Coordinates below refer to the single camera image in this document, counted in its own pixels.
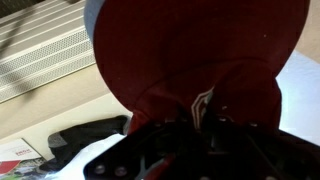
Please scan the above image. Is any white window sill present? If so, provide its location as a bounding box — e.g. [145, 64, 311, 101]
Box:
[0, 49, 320, 180]

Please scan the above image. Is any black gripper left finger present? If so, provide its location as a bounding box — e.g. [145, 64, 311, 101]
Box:
[83, 121, 197, 180]

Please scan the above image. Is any navy light-blue baseball cap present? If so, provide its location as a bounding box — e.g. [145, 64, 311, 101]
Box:
[84, 0, 105, 41]

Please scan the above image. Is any white radiator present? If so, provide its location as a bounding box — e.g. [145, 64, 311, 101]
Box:
[0, 0, 95, 103]

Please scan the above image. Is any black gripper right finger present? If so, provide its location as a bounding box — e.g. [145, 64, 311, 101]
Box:
[208, 117, 320, 180]

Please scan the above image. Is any red baseball cap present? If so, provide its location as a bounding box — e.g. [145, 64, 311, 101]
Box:
[93, 0, 311, 180]

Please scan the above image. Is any black cloth on sill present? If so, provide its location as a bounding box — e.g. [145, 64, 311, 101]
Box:
[39, 115, 131, 172]

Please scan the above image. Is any magazine on sill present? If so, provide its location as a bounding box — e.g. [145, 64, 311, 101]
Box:
[0, 139, 47, 180]

